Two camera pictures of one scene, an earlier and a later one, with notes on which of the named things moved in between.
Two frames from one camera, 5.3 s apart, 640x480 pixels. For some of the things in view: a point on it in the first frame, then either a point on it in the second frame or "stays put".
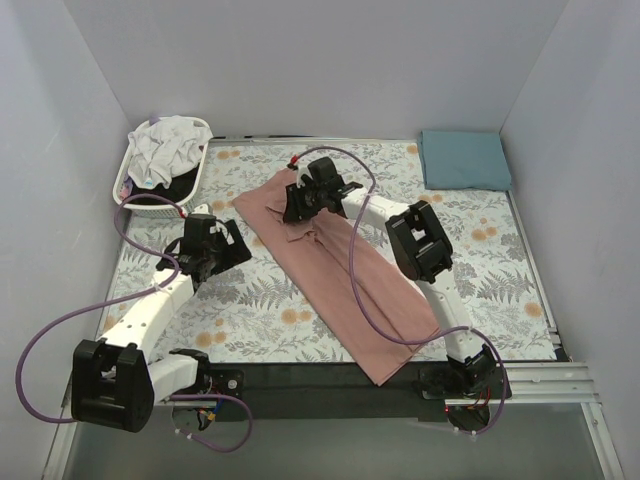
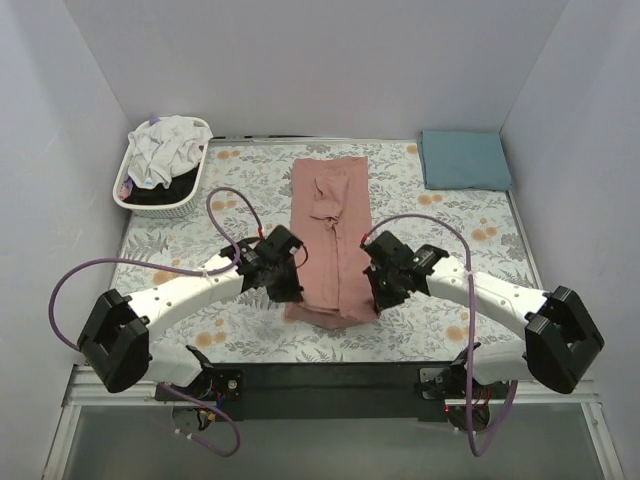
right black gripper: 301,201 to 385,288
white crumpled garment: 163,151 stays put
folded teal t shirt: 458,159 stays put
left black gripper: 220,253 to 282,279
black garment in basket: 180,189 stays put
